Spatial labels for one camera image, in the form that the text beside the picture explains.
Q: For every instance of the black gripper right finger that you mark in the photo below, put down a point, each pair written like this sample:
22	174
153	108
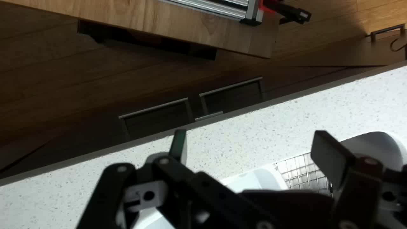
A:
360	191

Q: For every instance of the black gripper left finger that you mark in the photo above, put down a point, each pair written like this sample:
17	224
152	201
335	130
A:
199	195

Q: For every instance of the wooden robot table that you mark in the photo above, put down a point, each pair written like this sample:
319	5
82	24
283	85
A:
178	29

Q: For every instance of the black and red clamp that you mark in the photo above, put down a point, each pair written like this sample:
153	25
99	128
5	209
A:
290	11

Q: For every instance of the aluminium extrusion rail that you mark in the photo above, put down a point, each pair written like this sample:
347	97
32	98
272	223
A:
220	8

